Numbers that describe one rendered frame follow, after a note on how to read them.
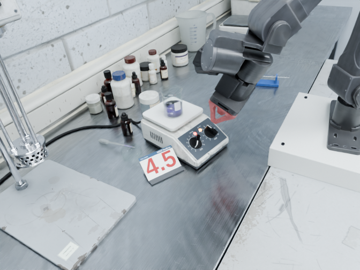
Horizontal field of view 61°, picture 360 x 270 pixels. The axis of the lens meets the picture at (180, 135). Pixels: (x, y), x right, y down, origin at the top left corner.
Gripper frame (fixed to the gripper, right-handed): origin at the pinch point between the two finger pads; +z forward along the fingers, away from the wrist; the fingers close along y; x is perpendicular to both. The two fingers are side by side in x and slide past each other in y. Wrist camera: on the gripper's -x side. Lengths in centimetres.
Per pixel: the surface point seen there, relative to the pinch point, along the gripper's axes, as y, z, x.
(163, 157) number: 11.1, 11.1, -4.8
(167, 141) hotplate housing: 7.2, 10.4, -6.5
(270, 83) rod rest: -39.0, 12.4, 7.4
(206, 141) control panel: 2.4, 7.1, 1.3
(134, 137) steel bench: 5.2, 21.2, -15.9
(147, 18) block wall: -49, 27, -48
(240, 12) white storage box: -109, 36, -26
